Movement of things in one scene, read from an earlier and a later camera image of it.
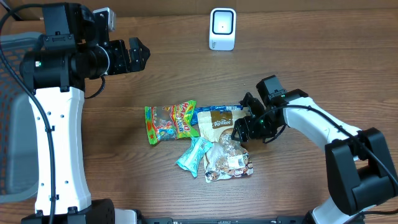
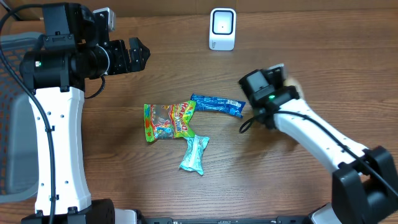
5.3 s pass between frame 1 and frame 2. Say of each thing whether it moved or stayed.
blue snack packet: moved
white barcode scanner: stayed
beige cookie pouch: moved
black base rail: stayed
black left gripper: stayed
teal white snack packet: moved
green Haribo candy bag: stayed
